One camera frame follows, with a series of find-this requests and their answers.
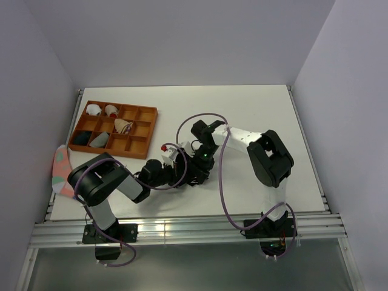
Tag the black sock white stripes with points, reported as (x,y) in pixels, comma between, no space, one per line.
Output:
(195,178)

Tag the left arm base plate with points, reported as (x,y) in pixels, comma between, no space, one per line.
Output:
(127,233)

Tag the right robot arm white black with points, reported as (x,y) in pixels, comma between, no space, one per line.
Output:
(271,162)

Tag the white rolled sock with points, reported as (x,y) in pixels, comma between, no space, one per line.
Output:
(93,110)

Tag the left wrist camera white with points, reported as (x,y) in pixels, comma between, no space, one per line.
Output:
(169,155)

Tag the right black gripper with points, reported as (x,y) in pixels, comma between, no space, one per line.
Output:
(194,164)

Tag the aluminium front rail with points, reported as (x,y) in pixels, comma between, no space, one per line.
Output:
(186,230)

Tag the pink patterned sock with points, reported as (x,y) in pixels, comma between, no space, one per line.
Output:
(60,172)

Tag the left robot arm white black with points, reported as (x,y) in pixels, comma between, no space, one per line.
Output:
(94,181)

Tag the beige red rolled sock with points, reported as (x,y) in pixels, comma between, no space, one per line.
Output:
(111,111)

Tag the grey rolled sock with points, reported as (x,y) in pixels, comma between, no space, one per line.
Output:
(100,141)

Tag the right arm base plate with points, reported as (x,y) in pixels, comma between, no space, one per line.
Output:
(278,231)

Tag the dark teal rolled sock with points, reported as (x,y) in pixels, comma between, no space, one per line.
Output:
(82,138)

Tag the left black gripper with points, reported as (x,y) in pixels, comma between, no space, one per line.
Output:
(176,172)

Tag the tan maroon purple striped sock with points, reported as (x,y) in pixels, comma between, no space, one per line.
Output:
(122,126)

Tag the orange compartment tray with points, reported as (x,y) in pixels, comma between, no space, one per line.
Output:
(133,145)

